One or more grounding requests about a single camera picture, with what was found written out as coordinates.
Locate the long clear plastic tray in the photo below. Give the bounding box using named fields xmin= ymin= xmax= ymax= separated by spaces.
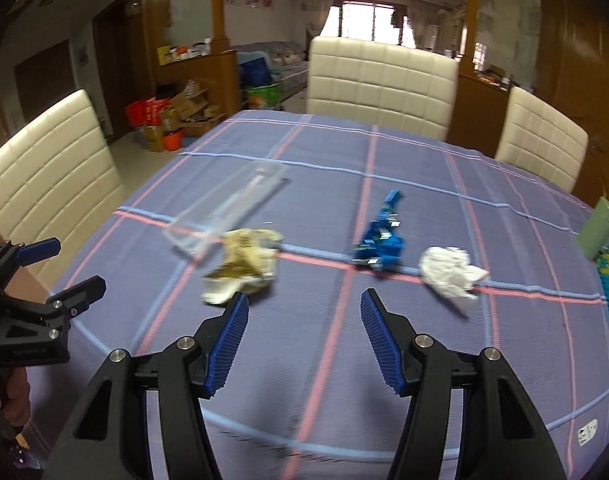
xmin=162 ymin=160 xmax=290 ymax=256

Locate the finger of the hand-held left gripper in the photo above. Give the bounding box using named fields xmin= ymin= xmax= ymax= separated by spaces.
xmin=47 ymin=275 xmax=106 ymax=331
xmin=0 ymin=239 xmax=61 ymax=267

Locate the green box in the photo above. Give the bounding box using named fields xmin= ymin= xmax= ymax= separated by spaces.
xmin=577 ymin=196 xmax=609 ymax=261

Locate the blue foil wrapper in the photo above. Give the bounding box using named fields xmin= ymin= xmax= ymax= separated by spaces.
xmin=351 ymin=189 xmax=406 ymax=273

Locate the red shopping bag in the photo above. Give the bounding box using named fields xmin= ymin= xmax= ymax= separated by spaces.
xmin=124 ymin=97 xmax=170 ymax=128

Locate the pile of cardboard boxes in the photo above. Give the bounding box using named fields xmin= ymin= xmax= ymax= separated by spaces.
xmin=157 ymin=80 xmax=225 ymax=136

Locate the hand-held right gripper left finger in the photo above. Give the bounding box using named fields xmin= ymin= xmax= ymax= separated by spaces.
xmin=44 ymin=291 xmax=250 ymax=480

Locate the dark wooden door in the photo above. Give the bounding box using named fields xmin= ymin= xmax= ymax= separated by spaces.
xmin=92 ymin=7 xmax=150 ymax=141

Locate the patterned curtain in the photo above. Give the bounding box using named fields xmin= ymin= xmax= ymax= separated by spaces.
xmin=405 ymin=2 xmax=435 ymax=51
xmin=292 ymin=0 xmax=330 ymax=43

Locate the wooden room divider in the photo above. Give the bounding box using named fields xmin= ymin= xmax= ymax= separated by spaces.
xmin=154 ymin=0 xmax=240 ymax=126
xmin=457 ymin=0 xmax=540 ymax=161

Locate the gold white wrapper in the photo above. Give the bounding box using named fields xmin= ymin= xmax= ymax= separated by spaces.
xmin=200 ymin=227 xmax=284 ymax=307

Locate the blue bag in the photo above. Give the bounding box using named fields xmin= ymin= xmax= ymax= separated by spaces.
xmin=238 ymin=55 xmax=274 ymax=88

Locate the window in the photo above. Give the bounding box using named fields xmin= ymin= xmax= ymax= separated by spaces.
xmin=325 ymin=0 xmax=410 ymax=48

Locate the crumpled white tissue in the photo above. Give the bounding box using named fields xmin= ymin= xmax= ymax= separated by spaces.
xmin=417 ymin=246 xmax=490 ymax=316

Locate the small brown cardboard box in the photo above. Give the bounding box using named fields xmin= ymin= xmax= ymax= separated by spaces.
xmin=143 ymin=124 xmax=166 ymax=153

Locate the cream quilted dining chair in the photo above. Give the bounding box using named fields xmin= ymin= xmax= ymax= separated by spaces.
xmin=0 ymin=89 xmax=125 ymax=291
xmin=495 ymin=86 xmax=589 ymax=193
xmin=305 ymin=36 xmax=459 ymax=142

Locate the person's left hand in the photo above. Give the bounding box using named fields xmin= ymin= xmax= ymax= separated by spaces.
xmin=0 ymin=366 xmax=32 ymax=428

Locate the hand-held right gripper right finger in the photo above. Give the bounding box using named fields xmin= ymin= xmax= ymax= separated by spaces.
xmin=361 ymin=287 xmax=568 ymax=480

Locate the grey patterned sofa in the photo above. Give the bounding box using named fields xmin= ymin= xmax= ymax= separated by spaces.
xmin=237 ymin=40 xmax=310 ymax=106

